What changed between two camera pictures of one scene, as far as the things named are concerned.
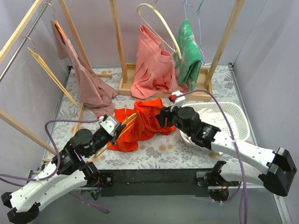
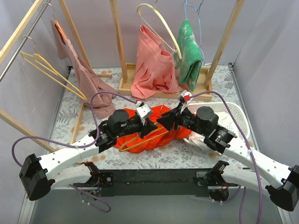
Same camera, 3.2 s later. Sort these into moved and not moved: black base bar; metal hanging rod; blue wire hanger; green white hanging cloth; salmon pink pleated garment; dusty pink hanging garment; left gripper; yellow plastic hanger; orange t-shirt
Moved: yellow plastic hanger; left gripper; orange t-shirt
Not moved: blue wire hanger; black base bar; dusty pink hanging garment; salmon pink pleated garment; metal hanging rod; green white hanging cloth
